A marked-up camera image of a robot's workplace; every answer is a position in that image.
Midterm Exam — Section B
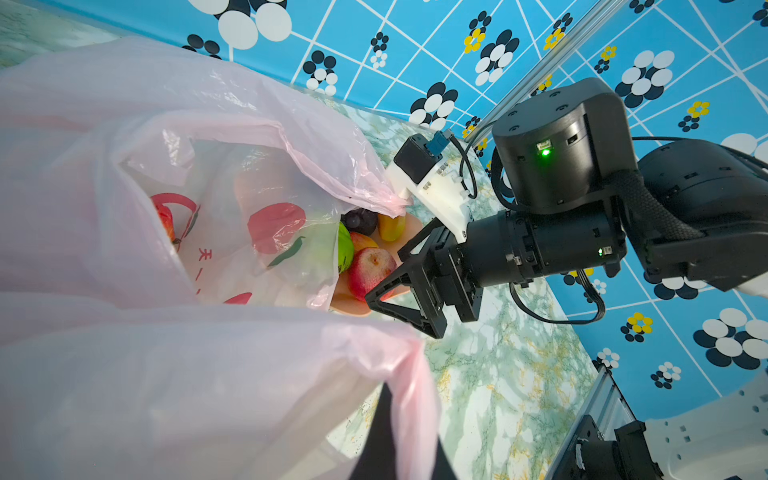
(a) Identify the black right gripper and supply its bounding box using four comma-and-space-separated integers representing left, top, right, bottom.
365, 218, 483, 339

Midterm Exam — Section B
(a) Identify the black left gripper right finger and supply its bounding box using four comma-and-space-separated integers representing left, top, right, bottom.
433, 441, 457, 480

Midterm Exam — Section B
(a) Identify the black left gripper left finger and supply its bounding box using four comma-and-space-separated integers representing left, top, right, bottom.
349, 384, 396, 480

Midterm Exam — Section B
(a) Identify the small red apple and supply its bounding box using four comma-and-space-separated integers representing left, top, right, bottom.
347, 247, 397, 301

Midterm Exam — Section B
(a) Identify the dark purple grape bunch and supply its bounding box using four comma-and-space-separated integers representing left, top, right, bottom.
341, 208, 378, 236

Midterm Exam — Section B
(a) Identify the pink printed plastic bag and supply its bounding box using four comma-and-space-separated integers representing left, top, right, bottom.
1, 38, 440, 479

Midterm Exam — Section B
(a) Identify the large red apple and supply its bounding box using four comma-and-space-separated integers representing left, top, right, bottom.
156, 205, 176, 242

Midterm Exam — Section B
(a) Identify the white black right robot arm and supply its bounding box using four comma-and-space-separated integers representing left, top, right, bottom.
364, 78, 767, 479

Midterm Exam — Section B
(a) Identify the orange yellow mango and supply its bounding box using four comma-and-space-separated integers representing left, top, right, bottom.
378, 214, 407, 243

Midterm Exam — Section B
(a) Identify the green custard apple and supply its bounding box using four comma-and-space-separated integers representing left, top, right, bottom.
337, 223, 355, 273

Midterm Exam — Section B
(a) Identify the pink scalloped fruit bowl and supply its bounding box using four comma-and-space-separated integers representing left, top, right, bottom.
330, 214, 422, 317

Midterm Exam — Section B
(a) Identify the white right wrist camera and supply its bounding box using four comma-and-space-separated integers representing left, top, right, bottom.
386, 131, 472, 243

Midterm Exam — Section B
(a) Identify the aluminium frame post right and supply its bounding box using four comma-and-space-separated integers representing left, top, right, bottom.
466, 0, 623, 147

